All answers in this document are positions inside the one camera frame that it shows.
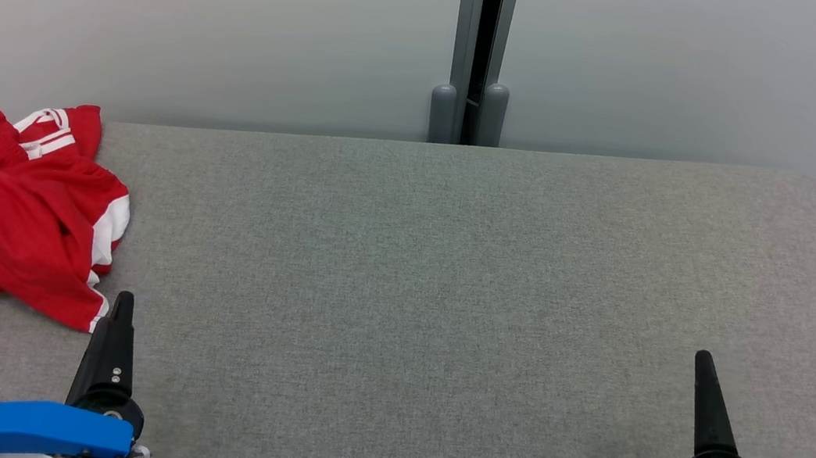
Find red Bulls jersey white sleeves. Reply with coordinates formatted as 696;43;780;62
0;92;146;338

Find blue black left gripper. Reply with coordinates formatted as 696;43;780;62
0;274;176;458

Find grey metal partition post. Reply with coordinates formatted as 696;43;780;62
473;0;523;150
425;0;486;148

